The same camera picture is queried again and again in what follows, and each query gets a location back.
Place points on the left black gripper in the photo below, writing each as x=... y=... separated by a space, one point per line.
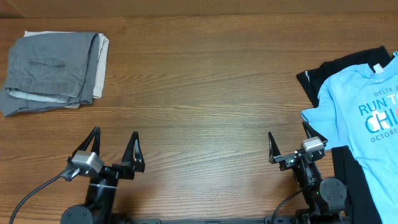
x=127 y=173

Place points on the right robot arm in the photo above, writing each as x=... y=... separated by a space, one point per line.
x=325 y=197

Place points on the light blue printed t-shirt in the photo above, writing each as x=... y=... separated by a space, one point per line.
x=358 y=108

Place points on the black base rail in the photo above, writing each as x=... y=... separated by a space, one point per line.
x=211 y=221

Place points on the folded beige shorts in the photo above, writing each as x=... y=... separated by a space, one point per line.
x=101 y=63

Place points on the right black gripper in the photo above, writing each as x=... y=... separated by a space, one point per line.
x=288 y=159

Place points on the grey shorts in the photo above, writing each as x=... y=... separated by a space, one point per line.
x=50 y=71

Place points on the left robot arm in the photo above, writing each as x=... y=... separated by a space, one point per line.
x=99 y=200

